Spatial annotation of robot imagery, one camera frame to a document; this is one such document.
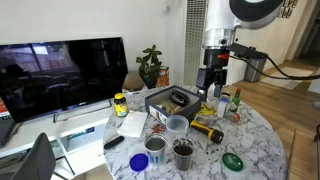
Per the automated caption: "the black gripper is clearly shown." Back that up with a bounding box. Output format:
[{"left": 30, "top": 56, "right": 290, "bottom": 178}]
[{"left": 196, "top": 49, "right": 229, "bottom": 101}]

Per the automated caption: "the yellow black torch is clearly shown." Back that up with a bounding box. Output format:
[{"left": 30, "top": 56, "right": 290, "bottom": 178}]
[{"left": 190, "top": 120, "right": 224, "bottom": 144}]

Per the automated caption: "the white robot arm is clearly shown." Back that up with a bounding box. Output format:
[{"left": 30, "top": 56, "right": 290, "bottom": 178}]
[{"left": 196, "top": 0, "right": 284, "bottom": 101}]

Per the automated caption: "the white pill bottle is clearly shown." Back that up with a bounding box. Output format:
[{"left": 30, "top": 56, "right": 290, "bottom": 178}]
[{"left": 217, "top": 98, "right": 228, "bottom": 118}]

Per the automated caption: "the yellow snack packet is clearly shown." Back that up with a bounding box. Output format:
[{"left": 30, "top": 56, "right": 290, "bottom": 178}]
[{"left": 198, "top": 103, "right": 215, "bottom": 116}]

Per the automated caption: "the green glass sauce bottle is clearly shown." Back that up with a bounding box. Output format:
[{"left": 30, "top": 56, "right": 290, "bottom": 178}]
[{"left": 230, "top": 88, "right": 241, "bottom": 112}]

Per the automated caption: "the black glasses case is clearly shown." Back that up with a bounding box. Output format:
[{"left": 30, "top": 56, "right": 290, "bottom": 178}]
[{"left": 170, "top": 91, "right": 189, "bottom": 107}]

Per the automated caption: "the blue cardboard box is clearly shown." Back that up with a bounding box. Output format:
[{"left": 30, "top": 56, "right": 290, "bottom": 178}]
[{"left": 145, "top": 85, "right": 202, "bottom": 124}]

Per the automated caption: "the small red capped jar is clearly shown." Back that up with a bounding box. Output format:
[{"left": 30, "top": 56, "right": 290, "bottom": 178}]
[{"left": 231, "top": 113, "right": 240, "bottom": 122}]

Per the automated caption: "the steel trash can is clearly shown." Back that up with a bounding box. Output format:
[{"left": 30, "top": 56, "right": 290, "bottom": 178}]
[{"left": 244, "top": 58, "right": 266, "bottom": 83}]

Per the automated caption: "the orange patterned tin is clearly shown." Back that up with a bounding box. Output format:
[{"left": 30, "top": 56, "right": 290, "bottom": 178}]
[{"left": 156, "top": 66, "right": 169, "bottom": 87}]

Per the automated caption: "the clear plastic cup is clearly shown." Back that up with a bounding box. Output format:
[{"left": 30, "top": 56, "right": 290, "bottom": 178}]
[{"left": 166, "top": 115, "right": 189, "bottom": 143}]

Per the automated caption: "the steel cup with beans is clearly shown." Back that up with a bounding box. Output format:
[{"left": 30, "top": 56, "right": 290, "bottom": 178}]
[{"left": 173, "top": 138, "right": 194, "bottom": 171}]

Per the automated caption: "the green potted plant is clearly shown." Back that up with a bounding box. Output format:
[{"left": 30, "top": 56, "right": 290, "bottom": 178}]
[{"left": 136, "top": 45, "right": 162, "bottom": 89}]

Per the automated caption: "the red snack wrapper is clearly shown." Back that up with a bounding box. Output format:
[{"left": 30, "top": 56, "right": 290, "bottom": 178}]
[{"left": 152, "top": 124, "right": 166, "bottom": 134}]

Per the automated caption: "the green plastic lid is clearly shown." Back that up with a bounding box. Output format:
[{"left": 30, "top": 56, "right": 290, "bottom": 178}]
[{"left": 222, "top": 153, "right": 244, "bottom": 172}]

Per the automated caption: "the beige floor rug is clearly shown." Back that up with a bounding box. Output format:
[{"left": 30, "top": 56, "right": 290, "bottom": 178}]
[{"left": 259, "top": 66, "right": 315, "bottom": 91}]

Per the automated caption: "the steel cup blue label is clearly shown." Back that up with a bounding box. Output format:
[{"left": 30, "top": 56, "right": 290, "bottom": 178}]
[{"left": 144, "top": 134, "right": 166, "bottom": 165}]

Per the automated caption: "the white folded napkin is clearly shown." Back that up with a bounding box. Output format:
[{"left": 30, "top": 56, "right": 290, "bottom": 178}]
[{"left": 117, "top": 111, "right": 148, "bottom": 138}]

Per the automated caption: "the yellow vitamin bottle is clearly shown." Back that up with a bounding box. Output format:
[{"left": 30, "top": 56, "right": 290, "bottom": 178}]
[{"left": 114, "top": 93, "right": 129, "bottom": 117}]

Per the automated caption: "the black remote control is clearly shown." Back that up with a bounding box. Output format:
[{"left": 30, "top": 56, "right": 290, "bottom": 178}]
[{"left": 103, "top": 136, "right": 125, "bottom": 150}]

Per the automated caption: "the blue plastic lid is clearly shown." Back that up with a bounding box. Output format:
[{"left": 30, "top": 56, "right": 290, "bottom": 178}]
[{"left": 129, "top": 153, "right": 148, "bottom": 172}]

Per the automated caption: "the white tv stand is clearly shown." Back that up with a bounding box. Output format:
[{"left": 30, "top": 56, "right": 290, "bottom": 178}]
[{"left": 0, "top": 100, "right": 114, "bottom": 179}]

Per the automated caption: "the black flat screen television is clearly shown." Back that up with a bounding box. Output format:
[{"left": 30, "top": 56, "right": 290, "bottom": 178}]
[{"left": 0, "top": 37, "right": 128, "bottom": 123}]

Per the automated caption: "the dark grey chair back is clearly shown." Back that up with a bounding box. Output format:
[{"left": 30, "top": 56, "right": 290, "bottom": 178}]
[{"left": 10, "top": 133, "right": 56, "bottom": 180}]

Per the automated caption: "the white wall thermostat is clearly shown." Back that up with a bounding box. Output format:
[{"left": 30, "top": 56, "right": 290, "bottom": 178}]
[{"left": 162, "top": 4, "right": 171, "bottom": 13}]

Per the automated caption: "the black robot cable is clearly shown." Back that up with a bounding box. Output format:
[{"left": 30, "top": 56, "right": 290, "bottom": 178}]
[{"left": 228, "top": 53, "right": 320, "bottom": 81}]

